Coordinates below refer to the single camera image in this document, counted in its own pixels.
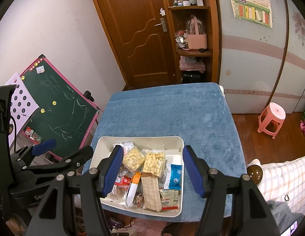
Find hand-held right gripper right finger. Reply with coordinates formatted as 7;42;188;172
182;145;276;236

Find blue plush table cloth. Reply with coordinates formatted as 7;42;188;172
82;82;247;223

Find brown wooden door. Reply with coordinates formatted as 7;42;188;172
90;0;179;89

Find silver door handle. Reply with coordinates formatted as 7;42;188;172
154;18;167;32

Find brown wooden ball knob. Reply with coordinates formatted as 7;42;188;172
246;165;263;185

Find wall poster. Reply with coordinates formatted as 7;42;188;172
226;0;273;29

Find silver white snack packet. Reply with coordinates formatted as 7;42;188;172
112;141;134;153

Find orange and white packet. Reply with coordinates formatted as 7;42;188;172
125;172;142;206

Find brown bars clear packet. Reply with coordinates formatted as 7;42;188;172
107;184;127;203

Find pink plastic stool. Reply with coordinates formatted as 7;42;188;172
258;102;286;139

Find black appliance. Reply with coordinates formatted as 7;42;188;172
182;71;207;84

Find white packet green print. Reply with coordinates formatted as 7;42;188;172
159;188;180;208

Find pale blue floral wardrobe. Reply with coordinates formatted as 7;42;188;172
214;0;305;115

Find yellow crisp cake packet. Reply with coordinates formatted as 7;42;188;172
123;146;146;172

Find beige wafer packet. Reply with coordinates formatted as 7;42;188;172
141;172;162;212

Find white plastic tray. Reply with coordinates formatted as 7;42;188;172
89;136;185;218

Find pink framed chalkboard easel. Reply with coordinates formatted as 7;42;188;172
20;54;104;163

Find mixed nuts clear packet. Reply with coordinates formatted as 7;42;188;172
133;193;144;207

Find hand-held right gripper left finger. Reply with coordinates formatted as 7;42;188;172
26;145;124;236

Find pink handled basket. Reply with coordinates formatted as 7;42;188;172
186;15;208;50

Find red packet with white label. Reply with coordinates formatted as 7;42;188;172
114;176;133;192

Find grey blue blanket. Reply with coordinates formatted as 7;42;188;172
265;200;304;236

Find white perforated panel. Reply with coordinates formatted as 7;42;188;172
5;72;40;150

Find folded pink cloths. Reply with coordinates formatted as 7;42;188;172
179;55;205;73

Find yellow puffs clear packet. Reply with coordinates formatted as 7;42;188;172
142;151;166;179

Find small blue candy packet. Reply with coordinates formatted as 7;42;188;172
164;164;183;190

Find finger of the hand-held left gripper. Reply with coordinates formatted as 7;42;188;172
20;145;94;177
10;139;57;168

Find pile of shiny wrappers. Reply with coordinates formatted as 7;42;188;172
176;30;188;48

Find wooden corner shelf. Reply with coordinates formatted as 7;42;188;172
165;0;220;84

